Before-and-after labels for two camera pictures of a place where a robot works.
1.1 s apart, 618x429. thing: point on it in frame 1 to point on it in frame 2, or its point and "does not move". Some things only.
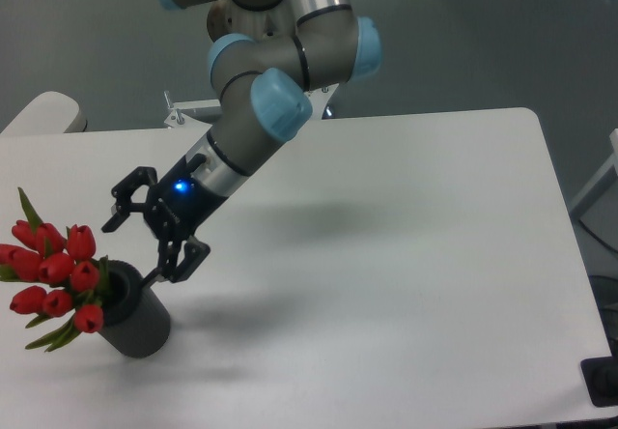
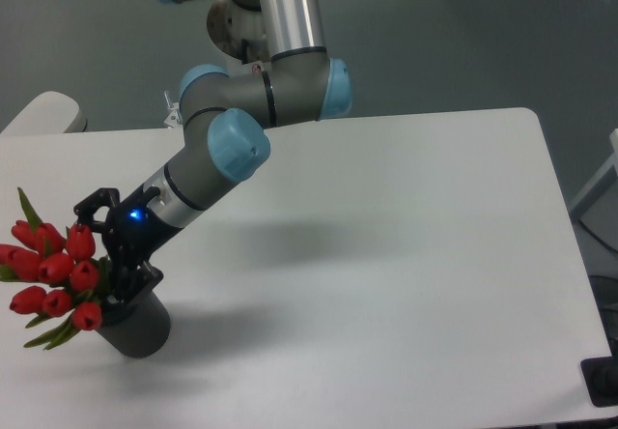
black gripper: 177,210 to 132,234
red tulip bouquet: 64,278 does not move
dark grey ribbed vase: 136,322 does not move
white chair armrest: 47,113 does not move
